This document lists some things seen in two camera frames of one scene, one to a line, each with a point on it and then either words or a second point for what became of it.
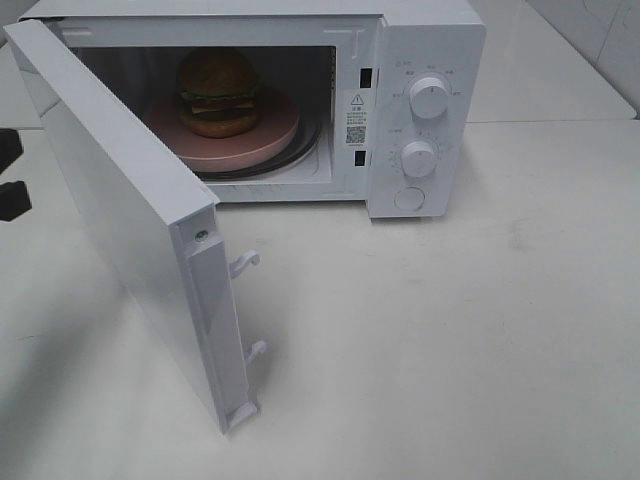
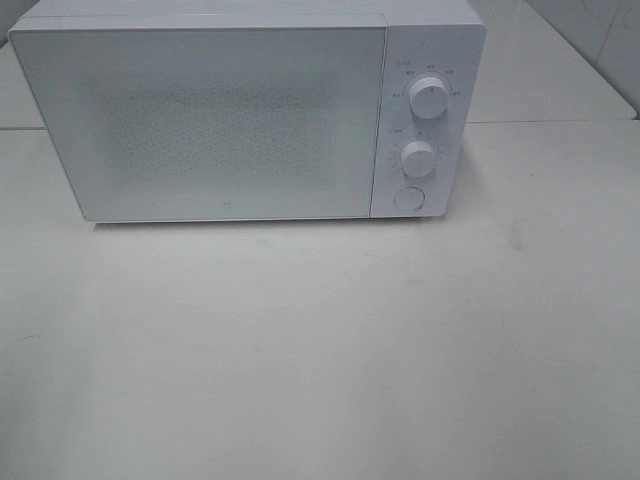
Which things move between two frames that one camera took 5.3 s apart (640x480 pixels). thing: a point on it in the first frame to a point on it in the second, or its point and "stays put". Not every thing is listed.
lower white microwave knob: (418, 158) stays put
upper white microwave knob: (429, 98) stays put
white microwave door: (158, 213) to (208, 123)
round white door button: (409, 198) stays put
